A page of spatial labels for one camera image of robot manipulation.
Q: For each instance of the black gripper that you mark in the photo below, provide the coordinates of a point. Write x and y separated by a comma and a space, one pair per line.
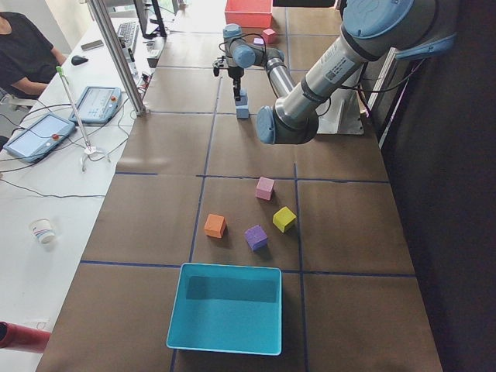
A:
235, 73

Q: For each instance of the light blue foam block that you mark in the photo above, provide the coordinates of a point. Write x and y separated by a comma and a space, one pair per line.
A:
242, 112
243, 97

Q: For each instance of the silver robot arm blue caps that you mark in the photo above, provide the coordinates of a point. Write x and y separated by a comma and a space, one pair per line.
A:
238, 55

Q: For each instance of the purple foam block left side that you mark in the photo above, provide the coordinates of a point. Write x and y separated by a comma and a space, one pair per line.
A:
258, 41

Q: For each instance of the purple foam block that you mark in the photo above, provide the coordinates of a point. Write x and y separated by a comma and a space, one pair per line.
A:
258, 41
256, 237

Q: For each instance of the magenta foam block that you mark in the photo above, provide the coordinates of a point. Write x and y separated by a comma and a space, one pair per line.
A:
269, 36

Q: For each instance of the pink plastic bin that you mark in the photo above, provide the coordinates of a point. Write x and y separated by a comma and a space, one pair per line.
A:
249, 13

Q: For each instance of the pink foam block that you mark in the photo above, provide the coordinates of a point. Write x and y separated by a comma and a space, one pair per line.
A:
265, 188

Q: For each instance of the black keyboard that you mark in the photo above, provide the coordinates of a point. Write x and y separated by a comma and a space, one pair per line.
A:
128, 33

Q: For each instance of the yellow foam block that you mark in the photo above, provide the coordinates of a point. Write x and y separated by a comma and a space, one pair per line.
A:
284, 219

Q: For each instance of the orange foam block right side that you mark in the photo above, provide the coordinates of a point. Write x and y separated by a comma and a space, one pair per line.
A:
215, 226

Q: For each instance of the teach pendant tablet far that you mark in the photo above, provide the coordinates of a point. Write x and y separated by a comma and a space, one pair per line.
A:
98, 105

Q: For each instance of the teach pendant tablet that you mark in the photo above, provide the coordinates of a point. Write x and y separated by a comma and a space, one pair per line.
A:
39, 139
98, 105

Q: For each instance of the purple foam block right side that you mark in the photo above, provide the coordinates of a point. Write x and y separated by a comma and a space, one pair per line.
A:
256, 237

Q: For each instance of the reacher grabber stick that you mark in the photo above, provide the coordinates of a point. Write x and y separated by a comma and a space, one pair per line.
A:
89, 149

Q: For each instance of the black computer mouse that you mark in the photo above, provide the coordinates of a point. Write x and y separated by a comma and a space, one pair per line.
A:
78, 60

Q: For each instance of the teach pendant tablet near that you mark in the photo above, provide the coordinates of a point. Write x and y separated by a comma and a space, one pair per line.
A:
39, 139

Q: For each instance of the person in black shirt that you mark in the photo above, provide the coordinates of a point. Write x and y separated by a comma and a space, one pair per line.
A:
29, 60

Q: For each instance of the teal plastic bin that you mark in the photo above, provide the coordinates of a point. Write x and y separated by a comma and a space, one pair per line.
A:
227, 309

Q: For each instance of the white paper cup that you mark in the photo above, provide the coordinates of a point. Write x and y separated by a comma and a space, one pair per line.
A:
43, 231

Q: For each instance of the red cylinder object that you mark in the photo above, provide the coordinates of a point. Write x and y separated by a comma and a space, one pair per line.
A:
22, 338

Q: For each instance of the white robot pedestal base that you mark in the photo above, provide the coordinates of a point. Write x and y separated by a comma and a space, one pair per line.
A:
342, 116

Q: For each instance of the aluminium frame post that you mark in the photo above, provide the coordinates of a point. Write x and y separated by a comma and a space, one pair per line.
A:
102, 18

